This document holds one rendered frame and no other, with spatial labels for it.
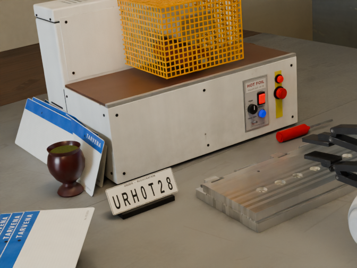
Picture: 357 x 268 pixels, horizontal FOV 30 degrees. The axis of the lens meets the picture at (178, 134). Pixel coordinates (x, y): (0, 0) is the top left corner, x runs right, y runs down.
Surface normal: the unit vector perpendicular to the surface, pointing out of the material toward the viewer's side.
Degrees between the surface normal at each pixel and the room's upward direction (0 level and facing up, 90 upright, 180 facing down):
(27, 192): 0
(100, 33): 90
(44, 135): 63
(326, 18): 90
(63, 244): 0
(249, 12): 90
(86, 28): 90
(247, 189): 0
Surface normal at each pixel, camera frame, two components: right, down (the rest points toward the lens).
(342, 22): -0.79, 0.29
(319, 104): -0.08, -0.93
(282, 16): 0.61, 0.23
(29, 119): -0.76, -0.18
